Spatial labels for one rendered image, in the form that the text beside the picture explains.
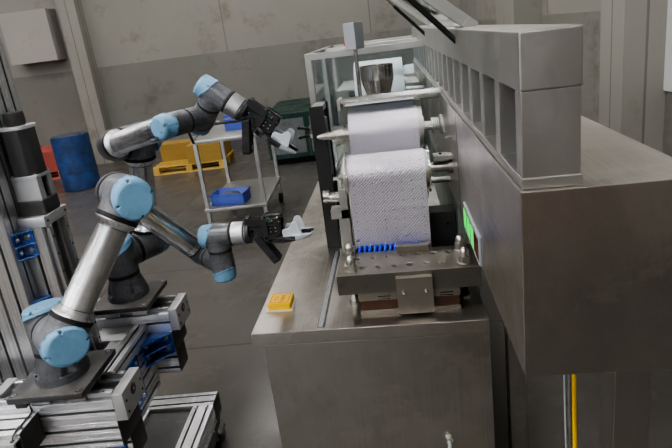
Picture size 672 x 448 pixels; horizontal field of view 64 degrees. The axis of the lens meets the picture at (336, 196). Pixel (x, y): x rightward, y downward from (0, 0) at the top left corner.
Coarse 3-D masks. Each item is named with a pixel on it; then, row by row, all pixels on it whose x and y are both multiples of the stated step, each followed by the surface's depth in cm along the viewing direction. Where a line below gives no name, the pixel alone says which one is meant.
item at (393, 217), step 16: (384, 192) 164; (400, 192) 164; (416, 192) 163; (352, 208) 166; (368, 208) 166; (384, 208) 166; (400, 208) 165; (416, 208) 165; (368, 224) 168; (384, 224) 167; (400, 224) 167; (416, 224) 166; (368, 240) 169; (384, 240) 169; (400, 240) 168; (416, 240) 168
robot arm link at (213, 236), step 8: (208, 224) 173; (216, 224) 172; (224, 224) 171; (200, 232) 171; (208, 232) 170; (216, 232) 170; (224, 232) 169; (200, 240) 170; (208, 240) 170; (216, 240) 170; (224, 240) 170; (208, 248) 172; (216, 248) 171; (224, 248) 172
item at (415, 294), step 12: (396, 276) 150; (408, 276) 149; (420, 276) 148; (396, 288) 149; (408, 288) 149; (420, 288) 149; (432, 288) 148; (408, 300) 150; (420, 300) 150; (432, 300) 149; (408, 312) 151; (420, 312) 151
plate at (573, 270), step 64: (448, 128) 168; (512, 192) 80; (576, 192) 74; (640, 192) 74; (512, 256) 85; (576, 256) 77; (640, 256) 76; (512, 320) 90; (576, 320) 80; (640, 320) 79
